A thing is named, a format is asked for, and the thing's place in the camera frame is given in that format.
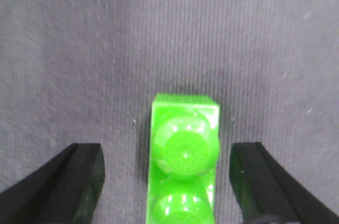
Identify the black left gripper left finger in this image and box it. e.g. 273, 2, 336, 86
1, 143, 104, 223

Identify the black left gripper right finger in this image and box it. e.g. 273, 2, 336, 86
229, 142, 338, 223

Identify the green toy block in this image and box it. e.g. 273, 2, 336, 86
146, 93, 220, 223

